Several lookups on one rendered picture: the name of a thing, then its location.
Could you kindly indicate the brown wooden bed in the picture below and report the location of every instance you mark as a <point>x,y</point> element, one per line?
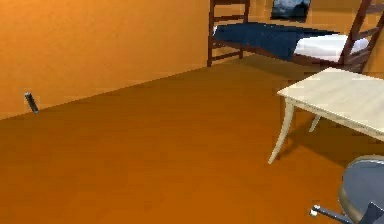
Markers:
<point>353,33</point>

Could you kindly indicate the dark blue blanket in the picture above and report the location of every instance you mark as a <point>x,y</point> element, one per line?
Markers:
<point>266,36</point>

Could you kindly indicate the grey office chair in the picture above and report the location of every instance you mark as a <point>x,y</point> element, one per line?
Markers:
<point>363,186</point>

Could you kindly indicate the small dark grey cylinder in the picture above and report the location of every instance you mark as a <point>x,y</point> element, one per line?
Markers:
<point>32,102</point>

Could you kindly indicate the framed dark picture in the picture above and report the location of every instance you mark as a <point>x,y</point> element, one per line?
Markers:
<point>289,8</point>

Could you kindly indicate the cream wooden table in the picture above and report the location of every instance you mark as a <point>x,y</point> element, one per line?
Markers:
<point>343,93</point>

